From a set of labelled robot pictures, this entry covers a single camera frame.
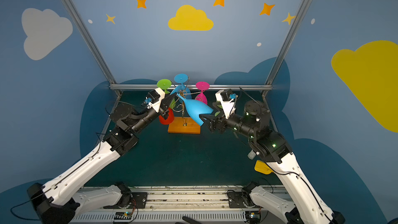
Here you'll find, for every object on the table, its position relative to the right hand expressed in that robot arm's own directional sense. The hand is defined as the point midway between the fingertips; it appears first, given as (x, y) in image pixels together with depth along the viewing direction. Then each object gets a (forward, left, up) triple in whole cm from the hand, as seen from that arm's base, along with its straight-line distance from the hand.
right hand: (211, 107), depth 57 cm
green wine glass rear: (+22, +24, -9) cm, 33 cm away
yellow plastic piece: (-6, -30, -43) cm, 52 cm away
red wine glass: (+10, +21, -23) cm, 33 cm away
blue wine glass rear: (+25, +16, -16) cm, 34 cm away
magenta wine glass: (+23, +4, -11) cm, 26 cm away
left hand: (+6, +16, +3) cm, 17 cm away
